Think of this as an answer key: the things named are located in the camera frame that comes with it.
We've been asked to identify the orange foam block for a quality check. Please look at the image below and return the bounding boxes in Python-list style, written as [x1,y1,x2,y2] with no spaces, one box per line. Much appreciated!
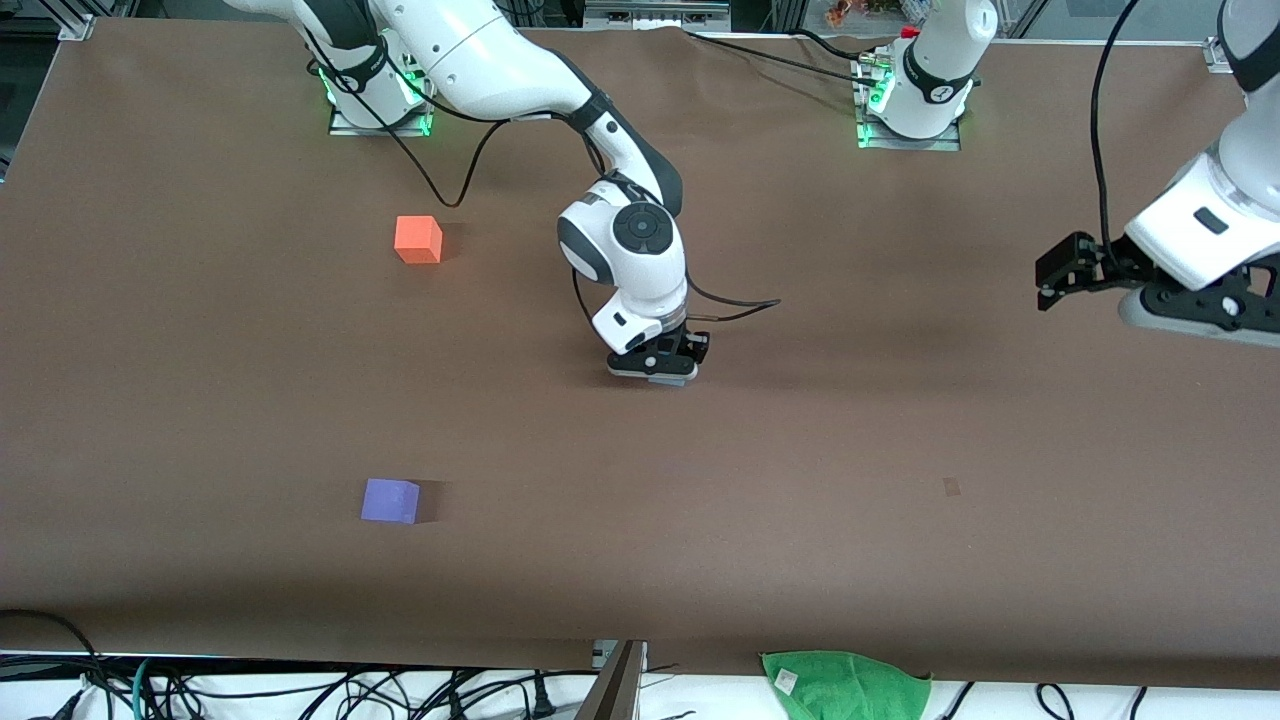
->
[394,215,444,266]

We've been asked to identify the purple foam block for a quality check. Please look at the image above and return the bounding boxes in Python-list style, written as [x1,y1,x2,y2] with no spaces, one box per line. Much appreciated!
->
[360,477,422,526]

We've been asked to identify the brown table cover sheet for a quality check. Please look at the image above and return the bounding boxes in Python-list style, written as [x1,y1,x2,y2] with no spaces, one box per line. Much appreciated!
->
[0,18,1280,691]

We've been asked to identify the green microfibre cloth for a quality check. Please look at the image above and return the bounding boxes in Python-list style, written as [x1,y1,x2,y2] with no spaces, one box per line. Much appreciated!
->
[759,650,934,720]

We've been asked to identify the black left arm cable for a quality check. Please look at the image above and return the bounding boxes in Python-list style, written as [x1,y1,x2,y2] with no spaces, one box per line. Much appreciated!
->
[1089,0,1144,263]

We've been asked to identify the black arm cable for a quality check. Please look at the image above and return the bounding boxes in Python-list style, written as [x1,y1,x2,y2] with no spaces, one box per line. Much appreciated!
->
[1089,0,1144,263]
[300,30,782,327]

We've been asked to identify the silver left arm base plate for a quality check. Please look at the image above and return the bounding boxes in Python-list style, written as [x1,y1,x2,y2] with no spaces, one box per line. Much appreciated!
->
[853,50,964,153]

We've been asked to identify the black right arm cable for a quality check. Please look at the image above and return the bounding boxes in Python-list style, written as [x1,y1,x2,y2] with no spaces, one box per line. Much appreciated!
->
[300,30,782,327]

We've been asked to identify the black cable on tabletop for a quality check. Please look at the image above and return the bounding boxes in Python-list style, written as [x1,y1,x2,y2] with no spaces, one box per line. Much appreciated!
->
[685,28,887,83]

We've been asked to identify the aluminium rail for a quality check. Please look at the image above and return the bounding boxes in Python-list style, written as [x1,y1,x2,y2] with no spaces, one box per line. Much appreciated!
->
[584,0,732,32]

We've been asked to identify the aluminium profile post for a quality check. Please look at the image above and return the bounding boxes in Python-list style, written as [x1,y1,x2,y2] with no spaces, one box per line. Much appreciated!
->
[574,640,647,720]

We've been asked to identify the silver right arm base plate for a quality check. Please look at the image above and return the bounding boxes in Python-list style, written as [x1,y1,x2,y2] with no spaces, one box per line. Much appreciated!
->
[327,60,442,138]

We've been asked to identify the thick black floor cable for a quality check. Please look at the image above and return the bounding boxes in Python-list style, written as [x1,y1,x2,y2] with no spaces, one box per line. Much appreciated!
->
[0,608,106,720]

